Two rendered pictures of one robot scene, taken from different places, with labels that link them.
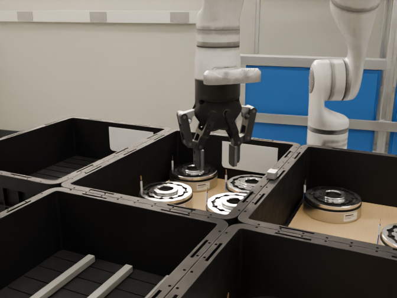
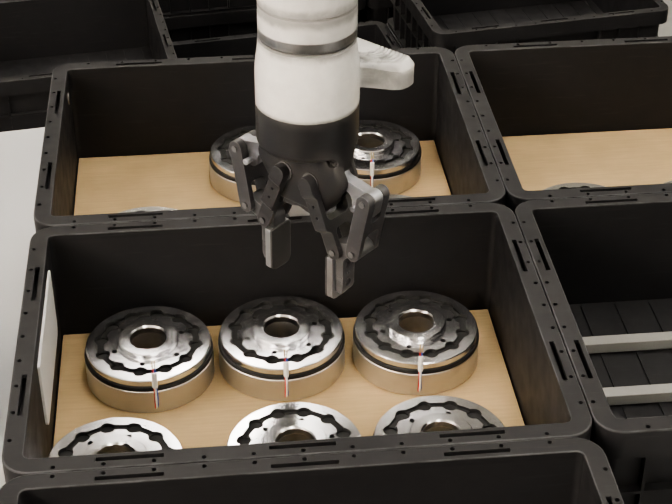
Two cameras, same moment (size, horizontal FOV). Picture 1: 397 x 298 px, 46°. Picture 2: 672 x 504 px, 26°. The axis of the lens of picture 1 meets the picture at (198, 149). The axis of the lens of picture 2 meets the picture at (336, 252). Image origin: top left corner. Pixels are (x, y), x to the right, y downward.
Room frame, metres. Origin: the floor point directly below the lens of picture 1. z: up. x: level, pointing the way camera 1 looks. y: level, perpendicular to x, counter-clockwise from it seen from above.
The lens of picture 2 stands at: (1.22, 0.78, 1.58)
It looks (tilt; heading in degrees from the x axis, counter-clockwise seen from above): 34 degrees down; 239
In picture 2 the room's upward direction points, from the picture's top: straight up
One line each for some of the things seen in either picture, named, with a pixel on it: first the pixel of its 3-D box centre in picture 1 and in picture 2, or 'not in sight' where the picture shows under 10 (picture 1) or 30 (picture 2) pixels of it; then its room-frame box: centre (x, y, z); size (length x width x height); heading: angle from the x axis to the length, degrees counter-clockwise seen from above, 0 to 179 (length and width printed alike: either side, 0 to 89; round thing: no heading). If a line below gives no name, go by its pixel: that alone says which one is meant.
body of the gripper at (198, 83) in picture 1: (217, 101); (307, 148); (0.76, -0.03, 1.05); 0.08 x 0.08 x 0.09
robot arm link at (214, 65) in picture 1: (221, 60); (324, 52); (0.75, -0.04, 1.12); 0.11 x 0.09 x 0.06; 20
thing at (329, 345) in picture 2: (234, 204); (281, 333); (0.77, -0.07, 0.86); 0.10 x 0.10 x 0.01
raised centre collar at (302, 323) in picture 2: (234, 202); (281, 329); (0.77, -0.07, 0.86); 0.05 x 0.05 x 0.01
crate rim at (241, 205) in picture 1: (195, 167); (287, 333); (0.80, 0.01, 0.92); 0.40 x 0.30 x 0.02; 155
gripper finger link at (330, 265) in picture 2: (200, 159); (337, 272); (0.76, 0.00, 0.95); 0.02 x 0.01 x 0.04; 20
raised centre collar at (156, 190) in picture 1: (165, 190); (294, 443); (0.83, 0.06, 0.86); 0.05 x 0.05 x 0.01
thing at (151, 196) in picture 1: (165, 192); (295, 448); (0.83, 0.06, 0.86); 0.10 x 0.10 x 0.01
